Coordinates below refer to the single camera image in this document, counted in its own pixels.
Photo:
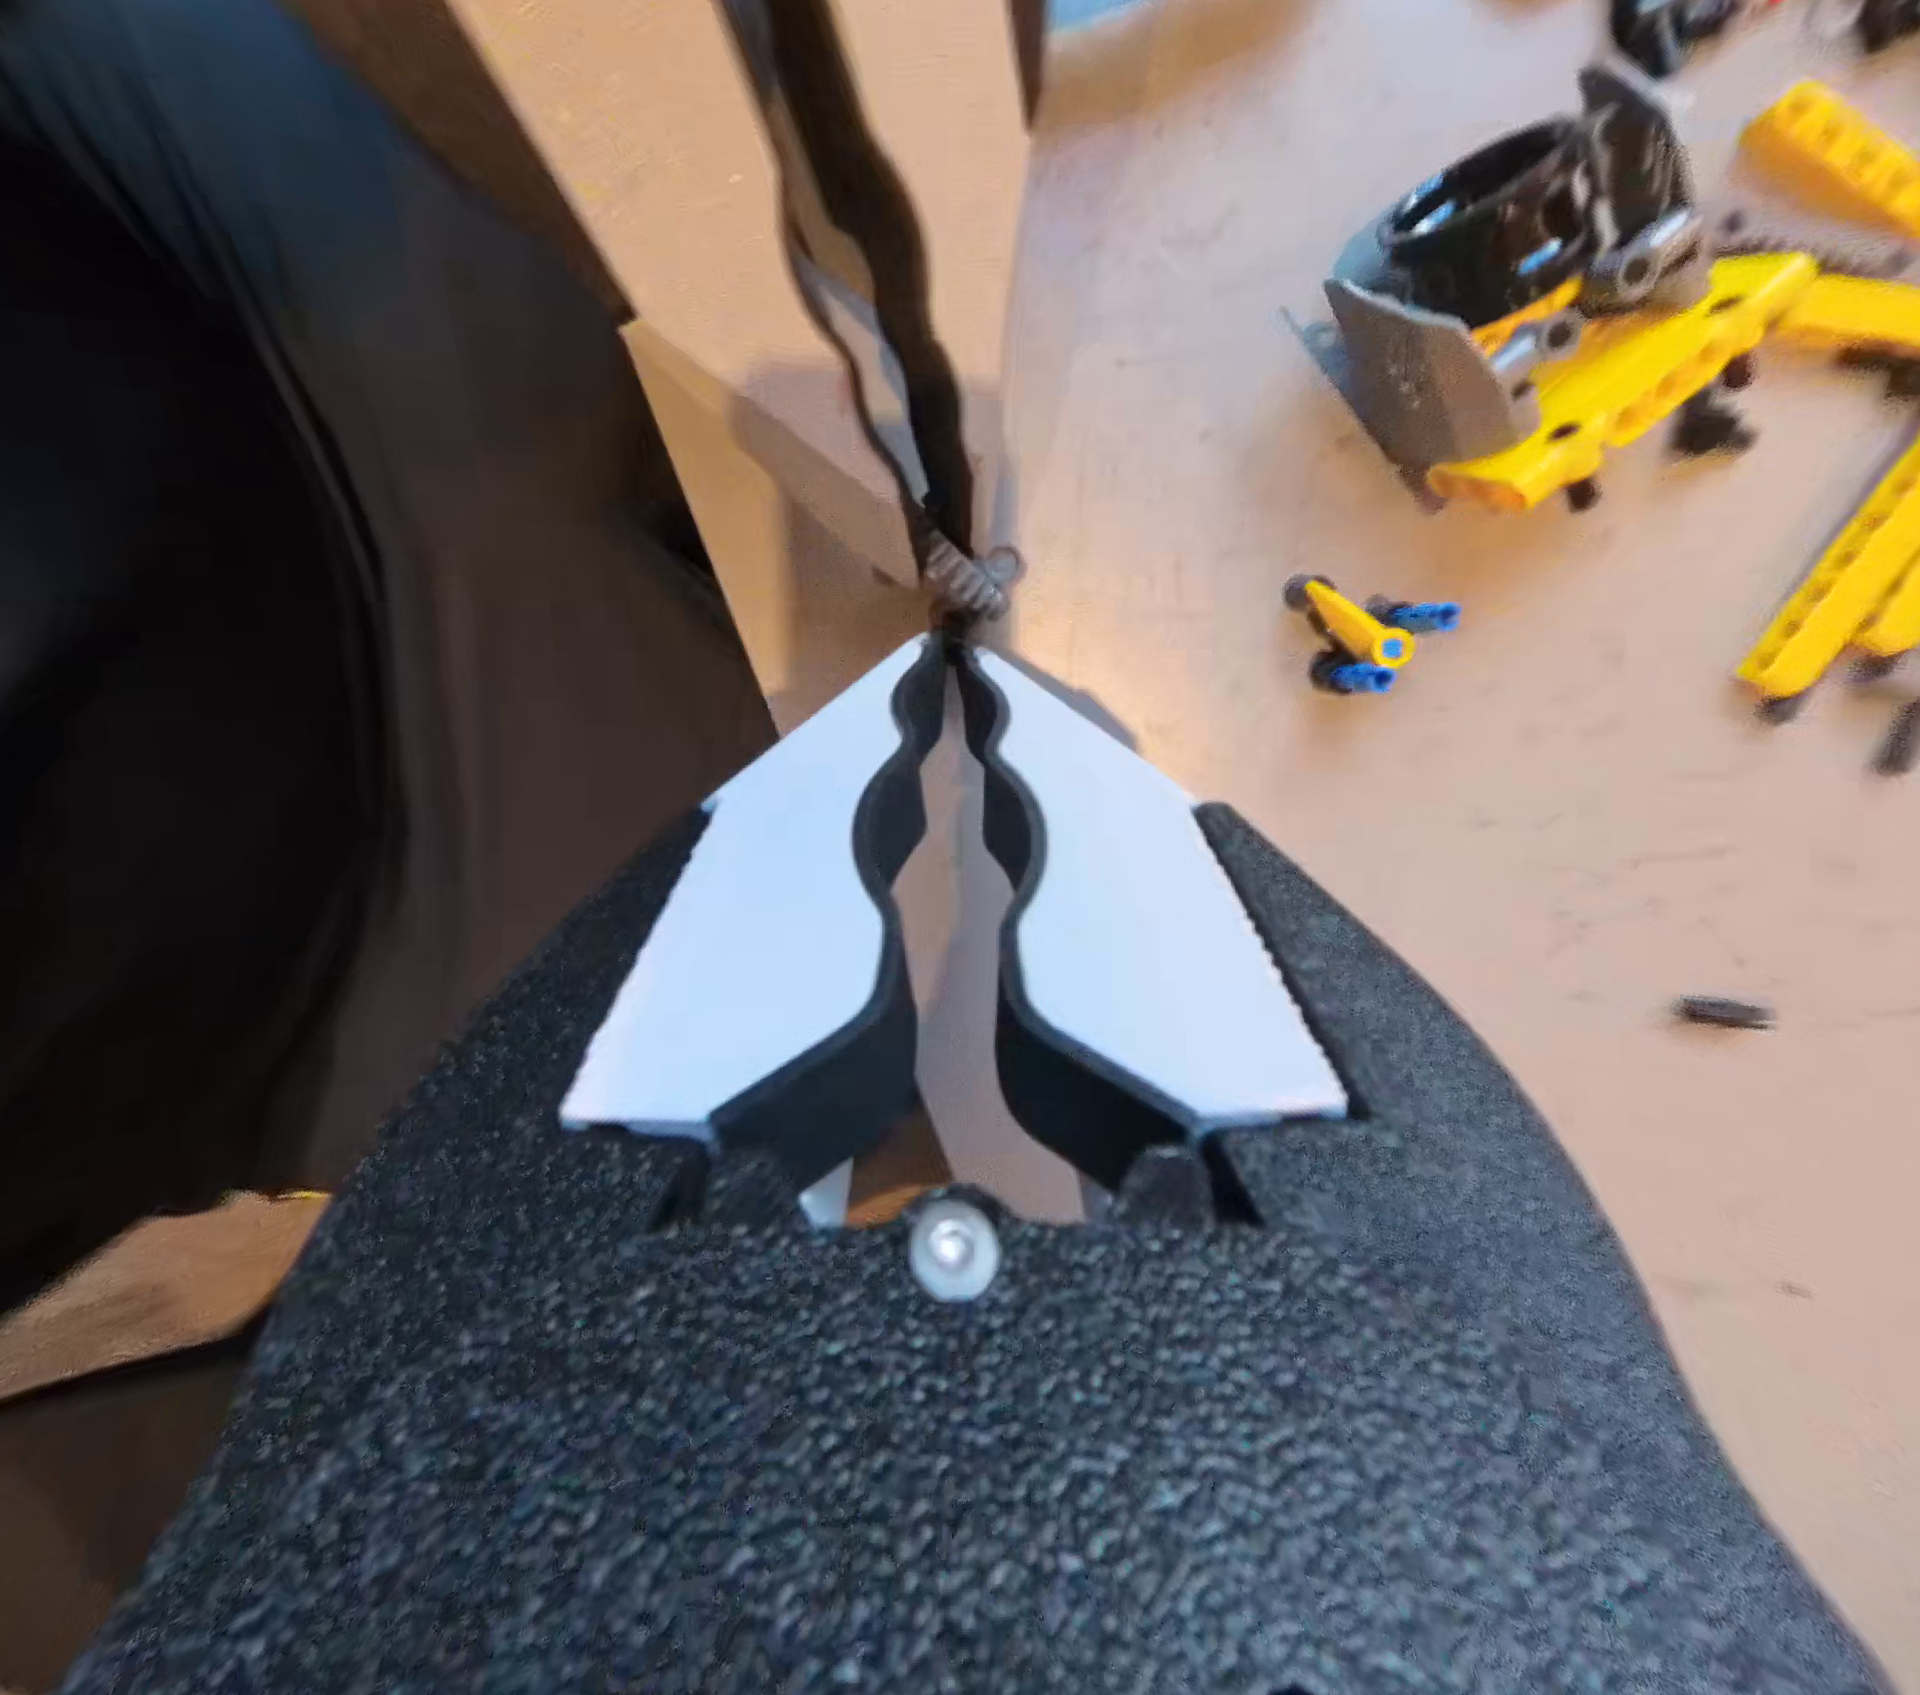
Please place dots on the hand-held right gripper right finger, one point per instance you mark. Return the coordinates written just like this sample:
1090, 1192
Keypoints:
1170, 960

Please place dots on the yellow wedge piece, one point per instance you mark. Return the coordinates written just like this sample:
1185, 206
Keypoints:
1358, 630

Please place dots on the yellow grey wheel assembly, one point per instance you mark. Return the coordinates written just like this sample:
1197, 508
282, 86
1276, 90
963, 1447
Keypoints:
1590, 390

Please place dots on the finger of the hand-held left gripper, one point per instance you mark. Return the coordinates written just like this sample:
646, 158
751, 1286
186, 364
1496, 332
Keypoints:
601, 44
930, 0

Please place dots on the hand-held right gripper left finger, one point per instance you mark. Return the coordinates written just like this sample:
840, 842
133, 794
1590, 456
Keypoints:
751, 960

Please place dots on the person's legs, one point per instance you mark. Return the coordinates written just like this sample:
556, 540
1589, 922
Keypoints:
495, 676

